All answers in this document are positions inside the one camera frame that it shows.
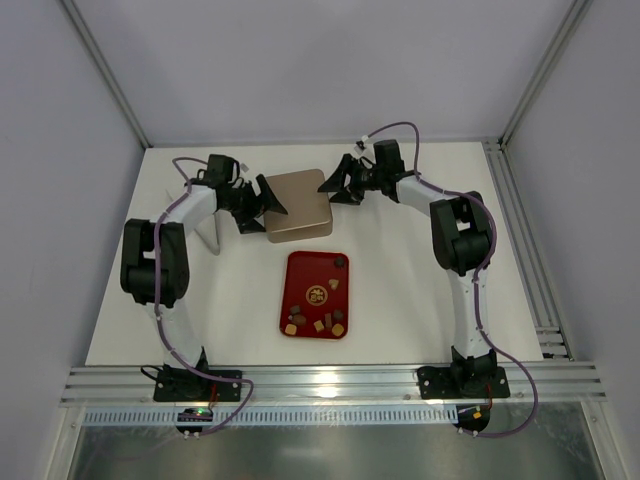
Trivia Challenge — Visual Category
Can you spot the gold tin lid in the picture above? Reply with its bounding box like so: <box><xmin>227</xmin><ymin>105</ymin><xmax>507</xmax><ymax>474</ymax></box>
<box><xmin>266</xmin><ymin>169</ymin><xmax>332</xmax><ymax>217</ymax></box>

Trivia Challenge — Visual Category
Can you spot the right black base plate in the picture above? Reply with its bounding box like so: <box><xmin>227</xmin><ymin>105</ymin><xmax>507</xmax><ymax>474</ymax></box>
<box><xmin>417</xmin><ymin>365</ymin><xmax>511</xmax><ymax>400</ymax></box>

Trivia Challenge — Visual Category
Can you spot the aluminium right side rail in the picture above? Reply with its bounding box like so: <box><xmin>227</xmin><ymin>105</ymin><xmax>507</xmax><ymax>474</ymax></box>
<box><xmin>483</xmin><ymin>139</ymin><xmax>574</xmax><ymax>361</ymax></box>

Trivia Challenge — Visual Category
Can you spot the slotted cable duct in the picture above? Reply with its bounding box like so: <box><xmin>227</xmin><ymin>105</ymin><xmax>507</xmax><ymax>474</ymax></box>
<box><xmin>82</xmin><ymin>404</ymin><xmax>458</xmax><ymax>428</ymax></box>

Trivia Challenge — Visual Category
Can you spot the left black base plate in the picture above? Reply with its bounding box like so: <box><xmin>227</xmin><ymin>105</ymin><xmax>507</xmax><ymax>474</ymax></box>
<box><xmin>146</xmin><ymin>366</ymin><xmax>242</xmax><ymax>403</ymax></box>

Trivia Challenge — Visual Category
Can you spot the aluminium front rail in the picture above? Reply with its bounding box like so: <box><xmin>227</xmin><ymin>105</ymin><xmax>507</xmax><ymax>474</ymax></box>
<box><xmin>61</xmin><ymin>361</ymin><xmax>606</xmax><ymax>405</ymax></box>

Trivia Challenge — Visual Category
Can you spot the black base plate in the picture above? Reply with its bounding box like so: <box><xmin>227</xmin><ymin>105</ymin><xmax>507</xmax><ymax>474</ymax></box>
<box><xmin>417</xmin><ymin>365</ymin><xmax>511</xmax><ymax>400</ymax></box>
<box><xmin>146</xmin><ymin>366</ymin><xmax>242</xmax><ymax>403</ymax></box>

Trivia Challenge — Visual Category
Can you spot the gold tin box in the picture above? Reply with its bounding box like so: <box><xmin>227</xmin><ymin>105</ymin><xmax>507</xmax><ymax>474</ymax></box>
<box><xmin>264</xmin><ymin>212</ymin><xmax>333</xmax><ymax>244</ymax></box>

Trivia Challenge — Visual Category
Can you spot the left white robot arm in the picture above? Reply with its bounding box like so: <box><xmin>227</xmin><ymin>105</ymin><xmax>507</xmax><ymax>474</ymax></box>
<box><xmin>120</xmin><ymin>154</ymin><xmax>287</xmax><ymax>402</ymax></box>

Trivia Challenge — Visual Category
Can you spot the purple cable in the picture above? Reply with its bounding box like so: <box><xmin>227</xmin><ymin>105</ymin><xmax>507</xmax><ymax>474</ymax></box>
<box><xmin>359</xmin><ymin>120</ymin><xmax>540</xmax><ymax>440</ymax></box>
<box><xmin>153</xmin><ymin>155</ymin><xmax>255</xmax><ymax>435</ymax></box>

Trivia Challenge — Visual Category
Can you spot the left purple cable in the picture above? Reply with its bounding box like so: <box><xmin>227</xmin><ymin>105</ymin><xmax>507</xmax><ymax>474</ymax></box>
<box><xmin>153</xmin><ymin>155</ymin><xmax>255</xmax><ymax>435</ymax></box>

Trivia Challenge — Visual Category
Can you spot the aluminium rail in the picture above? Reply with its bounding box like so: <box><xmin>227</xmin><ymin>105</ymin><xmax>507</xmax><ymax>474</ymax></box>
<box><xmin>61</xmin><ymin>361</ymin><xmax>606</xmax><ymax>405</ymax></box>
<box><xmin>483</xmin><ymin>139</ymin><xmax>574</xmax><ymax>361</ymax></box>

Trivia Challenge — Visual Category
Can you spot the red rectangular tray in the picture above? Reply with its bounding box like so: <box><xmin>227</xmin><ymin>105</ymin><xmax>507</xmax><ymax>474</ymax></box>
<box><xmin>279</xmin><ymin>251</ymin><xmax>349</xmax><ymax>341</ymax></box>

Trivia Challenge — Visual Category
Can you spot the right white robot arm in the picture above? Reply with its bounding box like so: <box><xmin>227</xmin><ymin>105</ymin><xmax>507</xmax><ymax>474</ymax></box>
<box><xmin>318</xmin><ymin>140</ymin><xmax>499</xmax><ymax>400</ymax></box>

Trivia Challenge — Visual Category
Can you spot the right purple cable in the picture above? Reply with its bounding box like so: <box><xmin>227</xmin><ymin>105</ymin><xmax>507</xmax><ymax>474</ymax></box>
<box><xmin>359</xmin><ymin>120</ymin><xmax>540</xmax><ymax>440</ymax></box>

